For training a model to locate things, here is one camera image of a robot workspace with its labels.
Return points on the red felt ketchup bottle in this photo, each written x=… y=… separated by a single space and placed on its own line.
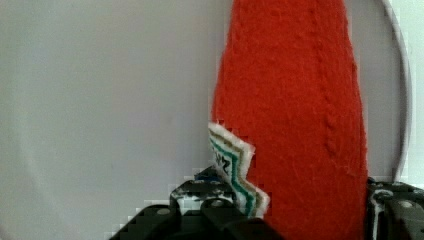
x=287 y=128

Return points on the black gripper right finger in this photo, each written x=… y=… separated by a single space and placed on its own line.
x=395 y=211

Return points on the grey round plate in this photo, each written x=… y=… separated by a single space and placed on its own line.
x=106 y=105

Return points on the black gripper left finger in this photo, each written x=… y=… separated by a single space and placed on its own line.
x=199 y=209

